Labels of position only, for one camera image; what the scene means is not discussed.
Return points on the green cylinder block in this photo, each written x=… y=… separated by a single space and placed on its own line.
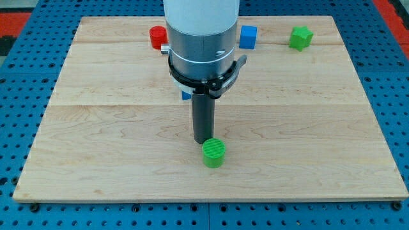
x=213 y=152

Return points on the green star block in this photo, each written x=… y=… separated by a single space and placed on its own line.
x=300 y=38

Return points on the blue cube block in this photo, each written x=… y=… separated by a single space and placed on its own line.
x=248 y=35

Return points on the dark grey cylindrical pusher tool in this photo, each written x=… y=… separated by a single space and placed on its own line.
x=203 y=108

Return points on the light wooden board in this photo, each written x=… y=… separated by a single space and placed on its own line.
x=297 y=126

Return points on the red cylinder block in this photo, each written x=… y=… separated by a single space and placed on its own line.
x=158 y=36

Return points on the small blue block behind arm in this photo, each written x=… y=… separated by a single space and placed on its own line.
x=185 y=96

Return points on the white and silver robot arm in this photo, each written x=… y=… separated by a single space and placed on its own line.
x=202 y=40

